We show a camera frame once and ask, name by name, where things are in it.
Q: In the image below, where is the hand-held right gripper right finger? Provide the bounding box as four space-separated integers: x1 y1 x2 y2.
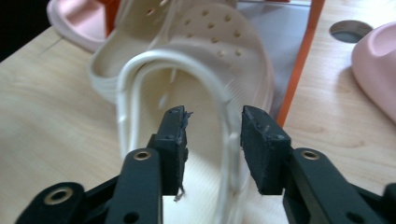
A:
240 105 293 196

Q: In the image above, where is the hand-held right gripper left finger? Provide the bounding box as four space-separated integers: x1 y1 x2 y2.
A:
147 105 193 198

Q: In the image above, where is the cream perforated clog slipper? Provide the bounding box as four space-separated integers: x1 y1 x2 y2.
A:
88 0 176 105
116 0 276 224

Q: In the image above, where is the white two-tier shoe rack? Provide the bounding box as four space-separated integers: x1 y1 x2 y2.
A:
104 0 327 128

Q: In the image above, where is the pink slide slipper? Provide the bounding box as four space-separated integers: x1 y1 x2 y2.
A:
46 0 108 53
350 21 396 124

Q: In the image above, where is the round table cable hole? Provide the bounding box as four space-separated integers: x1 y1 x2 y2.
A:
329 20 374 44

